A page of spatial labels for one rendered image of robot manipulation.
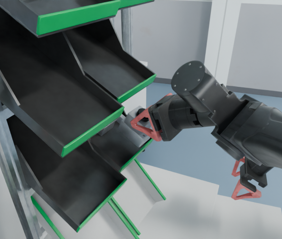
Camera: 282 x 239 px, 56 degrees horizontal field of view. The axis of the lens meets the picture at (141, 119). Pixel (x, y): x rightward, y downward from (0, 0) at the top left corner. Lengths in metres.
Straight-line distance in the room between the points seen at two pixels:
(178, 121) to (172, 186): 0.56
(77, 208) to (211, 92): 0.30
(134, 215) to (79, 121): 0.38
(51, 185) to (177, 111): 0.26
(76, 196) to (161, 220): 0.45
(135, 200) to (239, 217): 0.38
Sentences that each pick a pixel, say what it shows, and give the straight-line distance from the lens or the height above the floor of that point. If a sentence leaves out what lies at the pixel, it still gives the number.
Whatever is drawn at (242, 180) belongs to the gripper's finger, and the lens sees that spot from 0.77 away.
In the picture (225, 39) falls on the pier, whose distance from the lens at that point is 3.36.
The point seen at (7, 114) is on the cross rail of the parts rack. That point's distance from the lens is 0.43.
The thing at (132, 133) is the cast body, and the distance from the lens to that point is 0.57.
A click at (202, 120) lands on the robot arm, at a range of 0.46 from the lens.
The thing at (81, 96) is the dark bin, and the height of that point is 1.38.
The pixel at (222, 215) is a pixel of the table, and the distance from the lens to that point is 0.96.
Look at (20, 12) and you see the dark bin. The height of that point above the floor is 1.53.
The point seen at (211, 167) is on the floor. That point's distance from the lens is 2.44.
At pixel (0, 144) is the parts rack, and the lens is 0.43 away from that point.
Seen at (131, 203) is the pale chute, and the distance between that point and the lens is 0.73.
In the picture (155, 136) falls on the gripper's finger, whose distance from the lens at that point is 0.50.
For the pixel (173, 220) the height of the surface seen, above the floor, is 0.86.
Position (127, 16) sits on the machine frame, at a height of 1.23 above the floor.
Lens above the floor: 1.58
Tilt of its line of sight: 32 degrees down
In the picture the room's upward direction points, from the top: straight up
